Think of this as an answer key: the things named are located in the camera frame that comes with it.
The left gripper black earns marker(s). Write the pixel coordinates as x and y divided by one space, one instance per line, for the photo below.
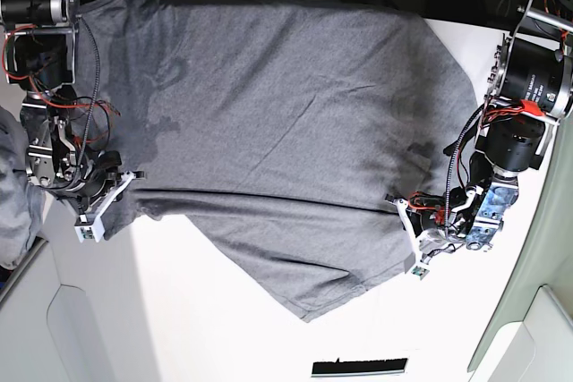
427 226

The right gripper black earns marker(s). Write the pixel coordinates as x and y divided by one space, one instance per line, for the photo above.
95 184

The grey t-shirt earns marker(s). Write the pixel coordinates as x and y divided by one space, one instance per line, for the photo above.
278 128

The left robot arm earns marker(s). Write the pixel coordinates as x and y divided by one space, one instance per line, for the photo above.
529 94

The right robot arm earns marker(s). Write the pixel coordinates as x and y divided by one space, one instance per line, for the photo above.
68 153

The grey clothes pile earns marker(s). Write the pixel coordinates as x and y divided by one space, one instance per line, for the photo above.
22 203

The white bin left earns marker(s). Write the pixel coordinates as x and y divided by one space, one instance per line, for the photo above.
48 329

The white bin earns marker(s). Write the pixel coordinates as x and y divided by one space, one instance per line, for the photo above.
537 348
48 329

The white bin right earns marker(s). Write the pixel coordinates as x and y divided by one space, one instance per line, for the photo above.
537 348

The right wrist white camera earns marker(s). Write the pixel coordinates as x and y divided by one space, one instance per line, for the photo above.
89 227

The wrist white camera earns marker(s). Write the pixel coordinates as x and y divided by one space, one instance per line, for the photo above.
89 227
420 271

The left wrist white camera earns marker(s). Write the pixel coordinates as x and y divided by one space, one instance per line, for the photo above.
420 271

